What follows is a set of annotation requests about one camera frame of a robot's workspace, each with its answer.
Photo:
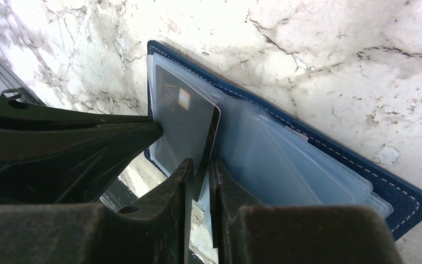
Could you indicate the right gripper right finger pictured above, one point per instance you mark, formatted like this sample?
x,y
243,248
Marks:
x,y
247,231

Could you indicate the navy blue card holder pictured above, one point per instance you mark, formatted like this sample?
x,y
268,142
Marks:
x,y
284,162

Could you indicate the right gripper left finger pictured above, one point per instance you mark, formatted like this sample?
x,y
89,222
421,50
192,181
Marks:
x,y
153,229

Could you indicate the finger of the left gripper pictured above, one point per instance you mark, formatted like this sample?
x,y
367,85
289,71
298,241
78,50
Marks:
x,y
68,166
15,115

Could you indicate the dark VIP card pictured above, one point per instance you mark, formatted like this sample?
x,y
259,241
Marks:
x,y
189,117

